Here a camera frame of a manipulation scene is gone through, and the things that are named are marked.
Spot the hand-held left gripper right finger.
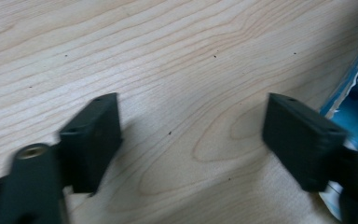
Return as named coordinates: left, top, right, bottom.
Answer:
left=262, top=92, right=349, bottom=192

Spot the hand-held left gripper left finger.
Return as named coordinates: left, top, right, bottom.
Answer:
left=59, top=92, right=124, bottom=195

